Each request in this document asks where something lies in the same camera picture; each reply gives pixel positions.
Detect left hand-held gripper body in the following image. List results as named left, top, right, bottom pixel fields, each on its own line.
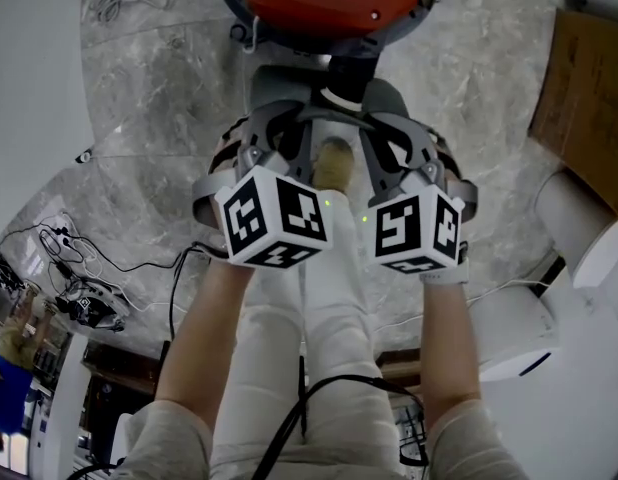
left=190, top=146, right=336, bottom=270

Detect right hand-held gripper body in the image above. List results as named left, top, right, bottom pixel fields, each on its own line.
left=363, top=161, right=481, bottom=276

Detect person's left forearm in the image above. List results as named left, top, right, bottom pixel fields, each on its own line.
left=152, top=256, right=256, bottom=420

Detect person's right forearm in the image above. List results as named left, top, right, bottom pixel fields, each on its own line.
left=417, top=277, right=484, bottom=425

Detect person's right hand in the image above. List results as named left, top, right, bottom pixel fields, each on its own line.
left=433, top=139, right=463, bottom=190

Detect person's left hand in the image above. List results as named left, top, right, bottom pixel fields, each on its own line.
left=208, top=117, right=248, bottom=180

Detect person's tan shoe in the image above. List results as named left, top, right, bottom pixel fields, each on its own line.
left=310, top=136, right=356, bottom=192

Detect red vacuum cleaner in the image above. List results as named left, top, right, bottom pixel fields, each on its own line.
left=212, top=0, right=443, bottom=100

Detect person's white trousers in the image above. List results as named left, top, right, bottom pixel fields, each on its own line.
left=207, top=190, right=426, bottom=480

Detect closed brown cardboard box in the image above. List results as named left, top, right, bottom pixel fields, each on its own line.
left=527, top=7, right=618, bottom=210

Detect spare hand-held gripper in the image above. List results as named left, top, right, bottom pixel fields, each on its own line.
left=52, top=279, right=129, bottom=335

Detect white power strip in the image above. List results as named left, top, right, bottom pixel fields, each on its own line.
left=37, top=209, right=76, bottom=240

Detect white bathtub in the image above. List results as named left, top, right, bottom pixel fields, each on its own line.
left=0, top=0, right=96, bottom=182

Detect person's light grey shirt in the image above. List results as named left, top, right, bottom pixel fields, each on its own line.
left=110, top=396, right=531, bottom=480

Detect white wrist strap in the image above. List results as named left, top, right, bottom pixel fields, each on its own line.
left=419, top=241, right=472, bottom=286

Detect black floor cable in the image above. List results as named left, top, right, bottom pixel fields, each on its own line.
left=0, top=226, right=231, bottom=340

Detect black headset cable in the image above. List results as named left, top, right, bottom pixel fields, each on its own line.
left=277, top=351, right=431, bottom=470

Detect white charging cable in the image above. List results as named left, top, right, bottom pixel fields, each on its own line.
left=37, top=231, right=141, bottom=315

